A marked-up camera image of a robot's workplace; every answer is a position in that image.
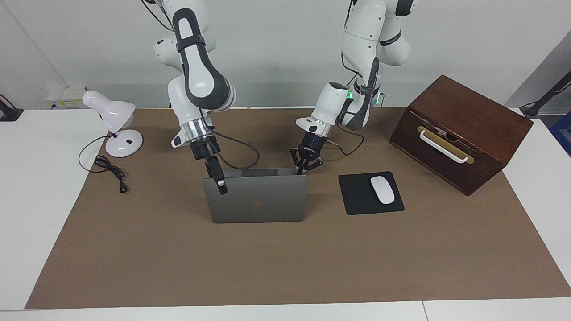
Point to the white computer mouse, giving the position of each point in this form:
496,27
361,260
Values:
382,190

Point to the black mouse pad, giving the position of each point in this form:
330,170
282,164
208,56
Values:
357,196

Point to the dark brown wooden box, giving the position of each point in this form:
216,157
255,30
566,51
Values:
490,133

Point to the brown table mat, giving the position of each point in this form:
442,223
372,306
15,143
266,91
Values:
267,267

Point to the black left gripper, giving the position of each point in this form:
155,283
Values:
313,145

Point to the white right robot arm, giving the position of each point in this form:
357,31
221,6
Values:
200,84

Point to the white desk lamp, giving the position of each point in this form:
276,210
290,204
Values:
124,143

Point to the blue crate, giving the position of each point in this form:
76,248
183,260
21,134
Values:
563,133

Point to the black clamp mount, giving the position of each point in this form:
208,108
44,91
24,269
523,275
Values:
9,113

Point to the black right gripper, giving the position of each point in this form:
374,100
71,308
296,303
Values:
205,149

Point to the black tripod stand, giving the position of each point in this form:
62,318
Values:
542,100

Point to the silver laptop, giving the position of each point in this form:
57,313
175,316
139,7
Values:
263,200

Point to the white power strip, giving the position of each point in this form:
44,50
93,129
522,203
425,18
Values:
60,100

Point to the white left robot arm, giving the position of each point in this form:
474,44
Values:
330,102

